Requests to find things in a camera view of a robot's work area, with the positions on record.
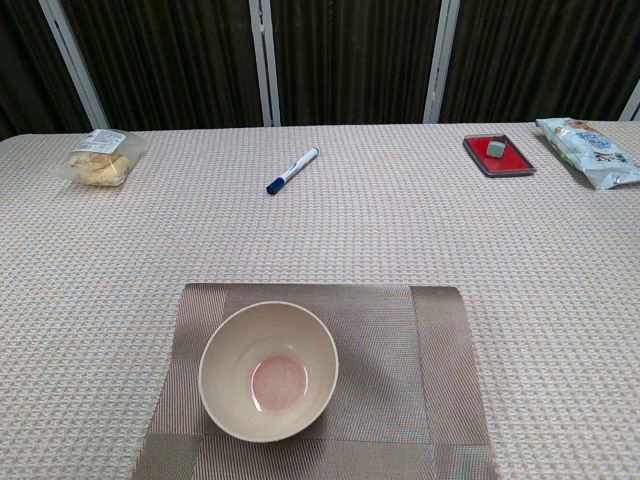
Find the beige bowl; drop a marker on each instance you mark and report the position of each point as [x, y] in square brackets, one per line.
[235, 350]

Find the brown woven placemat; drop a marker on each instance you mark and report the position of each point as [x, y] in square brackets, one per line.
[400, 375]

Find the beige waffle tablecloth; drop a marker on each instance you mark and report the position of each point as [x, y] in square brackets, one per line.
[350, 240]

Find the white marker with blue cap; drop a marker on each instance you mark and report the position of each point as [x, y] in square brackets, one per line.
[292, 171]

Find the small grey-green cube stamp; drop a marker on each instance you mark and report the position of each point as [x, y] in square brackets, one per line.
[495, 149]

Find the red ink pad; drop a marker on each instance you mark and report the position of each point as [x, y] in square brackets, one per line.
[510, 162]

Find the clear bag of biscuits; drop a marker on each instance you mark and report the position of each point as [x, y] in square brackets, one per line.
[100, 165]

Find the white snack packet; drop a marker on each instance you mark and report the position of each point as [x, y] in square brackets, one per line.
[590, 150]

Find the grey partition frame post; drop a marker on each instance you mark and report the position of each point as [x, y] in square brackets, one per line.
[441, 60]
[75, 65]
[632, 105]
[262, 65]

